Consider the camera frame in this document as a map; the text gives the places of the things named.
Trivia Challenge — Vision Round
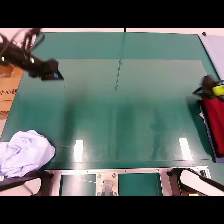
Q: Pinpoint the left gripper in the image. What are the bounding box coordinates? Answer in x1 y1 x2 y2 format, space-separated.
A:
41 58 65 82

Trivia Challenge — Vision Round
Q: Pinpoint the red T-shirt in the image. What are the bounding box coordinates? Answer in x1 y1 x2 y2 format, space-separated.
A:
200 96 224 156

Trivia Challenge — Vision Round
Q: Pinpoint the brown cardboard box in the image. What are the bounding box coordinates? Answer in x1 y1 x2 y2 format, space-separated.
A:
0 63 25 118

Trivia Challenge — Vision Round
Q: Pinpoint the light blue garment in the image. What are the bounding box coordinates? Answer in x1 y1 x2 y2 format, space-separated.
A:
0 129 56 178

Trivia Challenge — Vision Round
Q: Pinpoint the silver frame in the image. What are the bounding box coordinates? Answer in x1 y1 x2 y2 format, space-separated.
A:
43 167 214 197

